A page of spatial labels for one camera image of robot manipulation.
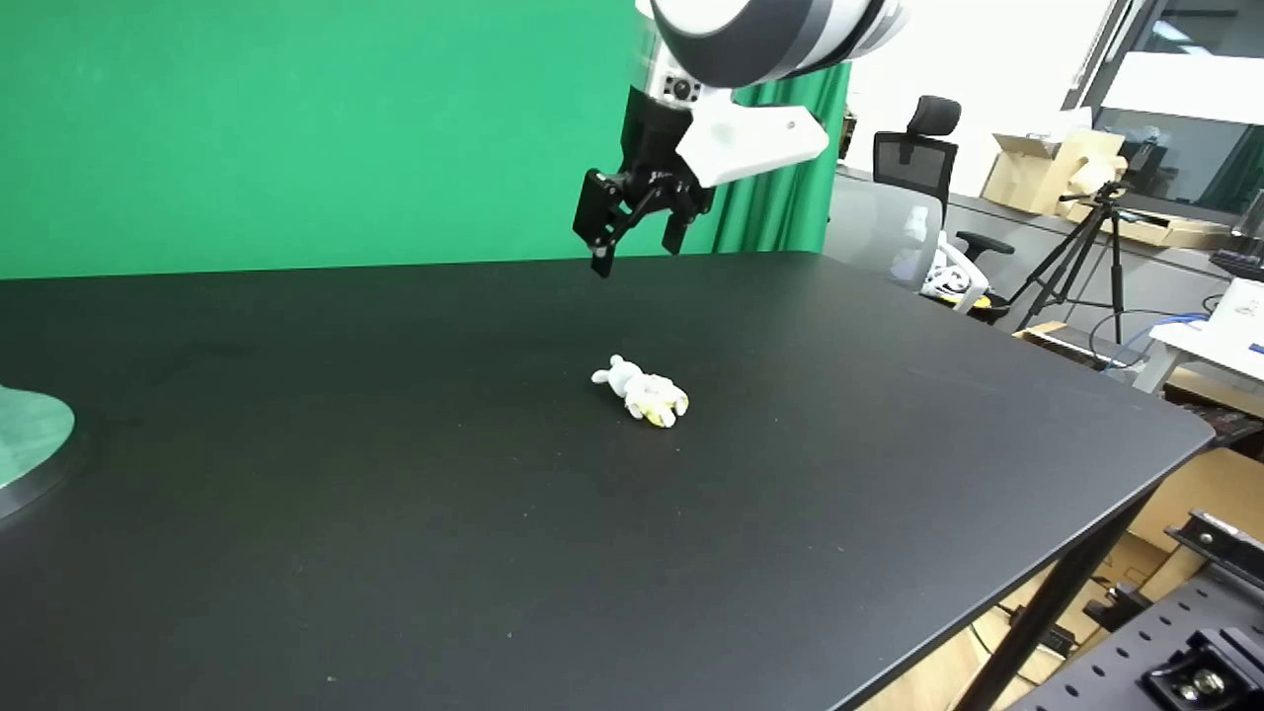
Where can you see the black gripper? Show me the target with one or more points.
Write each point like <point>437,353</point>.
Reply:
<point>649,140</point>

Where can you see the small white plush toy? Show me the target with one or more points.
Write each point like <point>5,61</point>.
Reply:
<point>644,397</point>

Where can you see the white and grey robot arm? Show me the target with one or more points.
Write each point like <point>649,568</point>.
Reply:
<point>698,50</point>

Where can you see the black office chair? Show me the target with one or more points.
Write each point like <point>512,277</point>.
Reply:
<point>920,153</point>

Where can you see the open cardboard box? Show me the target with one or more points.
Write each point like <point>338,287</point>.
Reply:
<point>1031,172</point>

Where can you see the green backdrop curtain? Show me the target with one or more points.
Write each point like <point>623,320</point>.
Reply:
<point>224,137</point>

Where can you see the black table leg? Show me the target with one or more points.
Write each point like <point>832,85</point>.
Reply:
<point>1053,598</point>

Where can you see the light green round plate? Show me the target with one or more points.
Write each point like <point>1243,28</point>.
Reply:
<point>34,427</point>

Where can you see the black perforated metal rack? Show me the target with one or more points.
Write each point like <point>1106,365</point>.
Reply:
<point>1195,648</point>

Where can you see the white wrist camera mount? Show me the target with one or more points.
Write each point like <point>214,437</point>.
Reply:
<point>727,140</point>

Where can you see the black camera tripod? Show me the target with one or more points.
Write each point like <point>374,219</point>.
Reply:
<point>1061,269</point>

